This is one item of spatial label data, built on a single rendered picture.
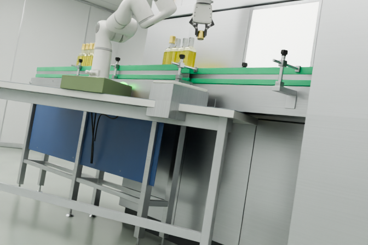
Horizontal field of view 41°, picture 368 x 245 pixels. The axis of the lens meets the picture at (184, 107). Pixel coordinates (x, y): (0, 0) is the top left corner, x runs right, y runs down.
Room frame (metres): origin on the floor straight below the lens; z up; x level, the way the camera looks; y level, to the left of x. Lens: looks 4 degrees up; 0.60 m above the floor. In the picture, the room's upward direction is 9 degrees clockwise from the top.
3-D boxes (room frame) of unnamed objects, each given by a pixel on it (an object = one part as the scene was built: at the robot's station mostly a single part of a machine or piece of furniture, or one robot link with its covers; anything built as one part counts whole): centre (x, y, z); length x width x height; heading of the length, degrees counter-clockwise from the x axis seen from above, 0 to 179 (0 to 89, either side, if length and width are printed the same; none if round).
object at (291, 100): (1.95, -0.38, 0.90); 0.17 x 0.05 x 0.23; 130
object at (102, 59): (2.49, 0.46, 0.90); 0.16 x 0.13 x 0.15; 150
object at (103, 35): (2.51, 0.45, 1.06); 0.13 x 0.10 x 0.16; 121
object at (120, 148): (3.16, 0.54, 0.54); 1.59 x 0.18 x 0.43; 40
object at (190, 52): (2.61, 0.02, 0.99); 0.06 x 0.06 x 0.21; 40
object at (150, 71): (3.12, 0.62, 0.93); 1.75 x 0.01 x 0.08; 40
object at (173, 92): (2.30, 0.01, 0.79); 0.27 x 0.17 x 0.08; 130
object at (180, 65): (2.44, 0.03, 0.95); 0.17 x 0.03 x 0.12; 130
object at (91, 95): (3.10, 0.17, 0.73); 1.58 x 1.52 x 0.04; 64
